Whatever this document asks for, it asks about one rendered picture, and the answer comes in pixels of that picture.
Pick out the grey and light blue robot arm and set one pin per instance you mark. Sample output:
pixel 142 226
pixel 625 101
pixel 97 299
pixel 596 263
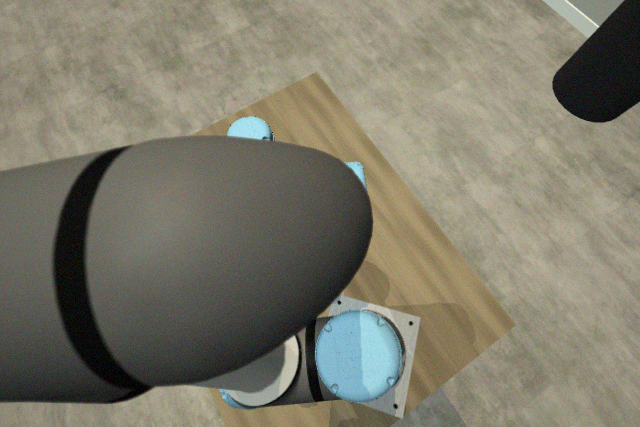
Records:
pixel 179 260

